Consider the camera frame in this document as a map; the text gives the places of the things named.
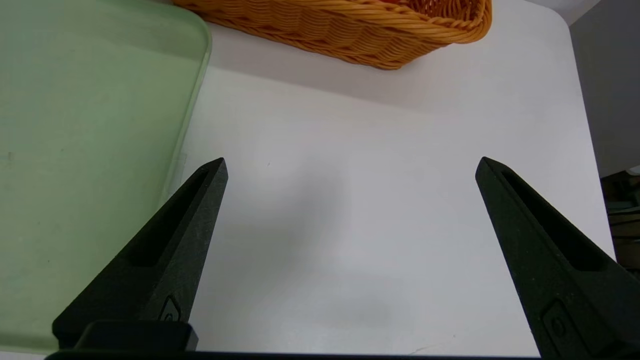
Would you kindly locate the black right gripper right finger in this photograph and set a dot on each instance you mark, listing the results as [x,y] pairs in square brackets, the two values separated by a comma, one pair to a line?
[550,270]

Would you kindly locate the light green plastic tray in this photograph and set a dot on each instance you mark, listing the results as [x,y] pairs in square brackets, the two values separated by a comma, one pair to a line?
[80,165]

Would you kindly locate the orange wicker basket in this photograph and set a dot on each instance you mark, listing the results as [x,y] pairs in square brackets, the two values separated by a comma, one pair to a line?
[350,25]

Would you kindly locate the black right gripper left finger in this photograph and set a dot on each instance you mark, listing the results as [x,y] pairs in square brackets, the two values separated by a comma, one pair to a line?
[160,275]

